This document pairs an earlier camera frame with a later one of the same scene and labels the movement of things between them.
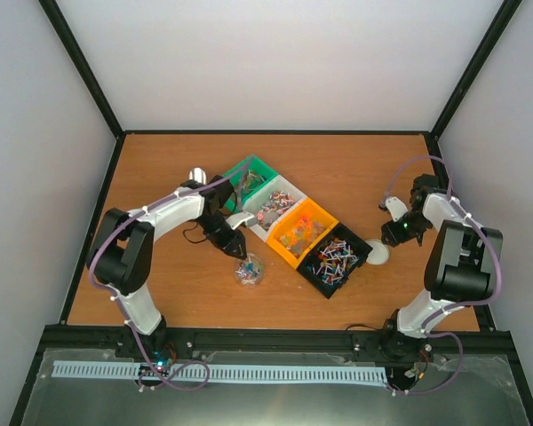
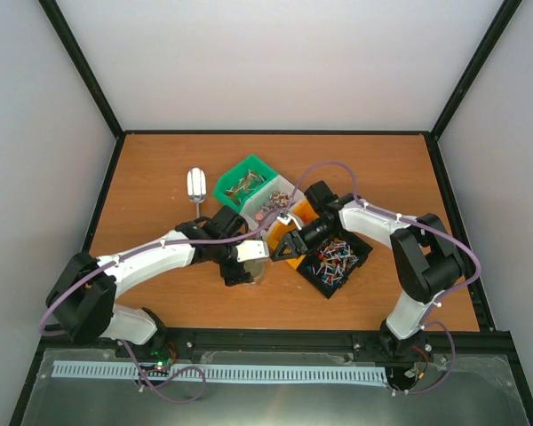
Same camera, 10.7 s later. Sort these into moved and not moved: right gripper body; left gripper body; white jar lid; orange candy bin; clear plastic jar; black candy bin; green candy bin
Moved: white jar lid; left gripper body; right gripper body
Not moved: clear plastic jar; orange candy bin; green candy bin; black candy bin
